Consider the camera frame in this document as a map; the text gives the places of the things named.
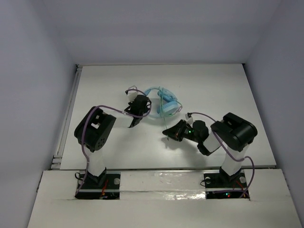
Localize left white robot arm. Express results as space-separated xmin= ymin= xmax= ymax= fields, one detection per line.
xmin=74 ymin=95 xmax=151 ymax=191

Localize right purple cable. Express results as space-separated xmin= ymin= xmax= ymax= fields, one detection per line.
xmin=187 ymin=112 xmax=255 ymax=199

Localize silver tape strip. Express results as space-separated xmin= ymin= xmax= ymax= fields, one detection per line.
xmin=119 ymin=171 xmax=206 ymax=200

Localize purple cable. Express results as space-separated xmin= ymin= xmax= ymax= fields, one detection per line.
xmin=76 ymin=89 xmax=152 ymax=190
xmin=187 ymin=112 xmax=255 ymax=199

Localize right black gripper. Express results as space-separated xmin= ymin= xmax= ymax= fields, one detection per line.
xmin=162 ymin=119 xmax=200 ymax=143

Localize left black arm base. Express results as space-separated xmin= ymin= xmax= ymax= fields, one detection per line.
xmin=75 ymin=172 xmax=121 ymax=200

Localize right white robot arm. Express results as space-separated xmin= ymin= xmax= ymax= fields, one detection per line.
xmin=162 ymin=112 xmax=257 ymax=187

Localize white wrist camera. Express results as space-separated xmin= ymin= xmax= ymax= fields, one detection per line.
xmin=185 ymin=113 xmax=194 ymax=125
xmin=125 ymin=85 xmax=139 ymax=102

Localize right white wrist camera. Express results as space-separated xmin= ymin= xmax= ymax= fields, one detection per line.
xmin=185 ymin=113 xmax=194 ymax=125

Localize light blue headphones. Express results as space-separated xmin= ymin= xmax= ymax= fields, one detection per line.
xmin=144 ymin=86 xmax=183 ymax=119

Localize thin green headphone cable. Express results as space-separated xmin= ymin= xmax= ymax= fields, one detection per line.
xmin=158 ymin=86 xmax=183 ymax=141

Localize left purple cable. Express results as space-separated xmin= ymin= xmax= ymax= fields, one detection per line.
xmin=76 ymin=89 xmax=152 ymax=190

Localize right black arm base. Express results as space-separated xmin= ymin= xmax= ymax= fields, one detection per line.
xmin=199 ymin=172 xmax=250 ymax=200

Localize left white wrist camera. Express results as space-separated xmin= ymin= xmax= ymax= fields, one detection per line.
xmin=125 ymin=85 xmax=139 ymax=102

